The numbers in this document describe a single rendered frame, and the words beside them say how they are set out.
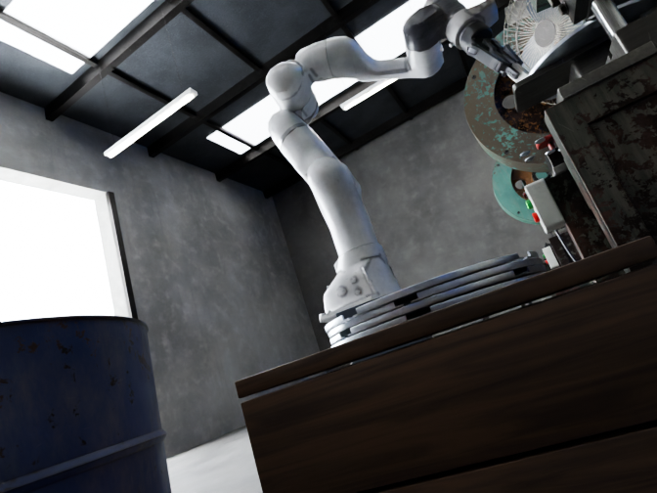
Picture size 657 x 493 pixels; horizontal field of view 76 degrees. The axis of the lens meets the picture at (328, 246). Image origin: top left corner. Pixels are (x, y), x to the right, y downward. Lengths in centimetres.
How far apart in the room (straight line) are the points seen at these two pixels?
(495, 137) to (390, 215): 582
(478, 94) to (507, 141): 32
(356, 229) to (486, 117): 162
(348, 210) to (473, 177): 697
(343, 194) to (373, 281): 23
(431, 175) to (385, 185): 90
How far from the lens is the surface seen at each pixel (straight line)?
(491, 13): 130
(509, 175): 423
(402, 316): 46
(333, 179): 105
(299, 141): 119
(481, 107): 259
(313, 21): 587
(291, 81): 123
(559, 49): 105
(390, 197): 827
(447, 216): 791
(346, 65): 130
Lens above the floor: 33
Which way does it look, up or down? 16 degrees up
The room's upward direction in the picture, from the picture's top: 19 degrees counter-clockwise
